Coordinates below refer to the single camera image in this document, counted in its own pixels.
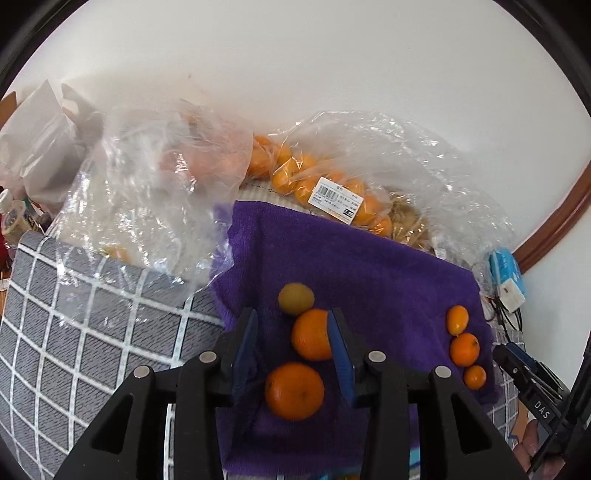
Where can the blue box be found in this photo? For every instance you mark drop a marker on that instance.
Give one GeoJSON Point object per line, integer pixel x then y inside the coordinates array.
{"type": "Point", "coordinates": [504, 265]}

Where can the brown wooden door frame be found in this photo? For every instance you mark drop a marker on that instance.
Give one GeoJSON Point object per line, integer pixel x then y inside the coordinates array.
{"type": "Point", "coordinates": [554, 221]}

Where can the white plastic bag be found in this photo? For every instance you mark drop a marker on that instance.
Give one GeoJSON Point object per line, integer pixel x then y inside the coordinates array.
{"type": "Point", "coordinates": [41, 134]}

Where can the oval small orange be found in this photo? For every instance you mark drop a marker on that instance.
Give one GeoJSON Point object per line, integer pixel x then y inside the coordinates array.
{"type": "Point", "coordinates": [457, 320]}

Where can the clear bag of oranges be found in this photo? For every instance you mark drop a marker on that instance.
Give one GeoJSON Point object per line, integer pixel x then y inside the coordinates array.
{"type": "Point", "coordinates": [323, 180]}

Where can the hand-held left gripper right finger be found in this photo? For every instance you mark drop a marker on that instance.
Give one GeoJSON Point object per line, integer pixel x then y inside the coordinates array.
{"type": "Point", "coordinates": [341, 355]}

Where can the crumpled clear plastic bag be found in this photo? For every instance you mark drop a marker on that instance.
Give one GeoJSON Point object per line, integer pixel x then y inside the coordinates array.
{"type": "Point", "coordinates": [157, 194]}

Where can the large orange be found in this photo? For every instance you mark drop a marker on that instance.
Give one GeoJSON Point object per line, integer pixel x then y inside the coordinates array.
{"type": "Point", "coordinates": [294, 391]}
{"type": "Point", "coordinates": [312, 334]}

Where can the clear bottle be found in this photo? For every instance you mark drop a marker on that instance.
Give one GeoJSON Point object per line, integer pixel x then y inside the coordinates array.
{"type": "Point", "coordinates": [13, 218]}

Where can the small yellow fruit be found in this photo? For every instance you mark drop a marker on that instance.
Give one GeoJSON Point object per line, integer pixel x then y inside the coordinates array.
{"type": "Point", "coordinates": [296, 298]}

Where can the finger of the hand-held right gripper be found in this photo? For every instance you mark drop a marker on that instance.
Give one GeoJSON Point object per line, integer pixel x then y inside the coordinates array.
{"type": "Point", "coordinates": [504, 362]}
{"type": "Point", "coordinates": [531, 364]}

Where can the person's right hand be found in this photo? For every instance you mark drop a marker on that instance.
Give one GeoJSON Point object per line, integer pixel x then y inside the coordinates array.
{"type": "Point", "coordinates": [527, 445]}

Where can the purple towel lined tray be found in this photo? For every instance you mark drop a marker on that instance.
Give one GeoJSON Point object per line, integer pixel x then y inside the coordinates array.
{"type": "Point", "coordinates": [378, 286]}

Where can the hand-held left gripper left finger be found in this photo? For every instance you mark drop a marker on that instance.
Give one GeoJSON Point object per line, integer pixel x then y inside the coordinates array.
{"type": "Point", "coordinates": [244, 355]}

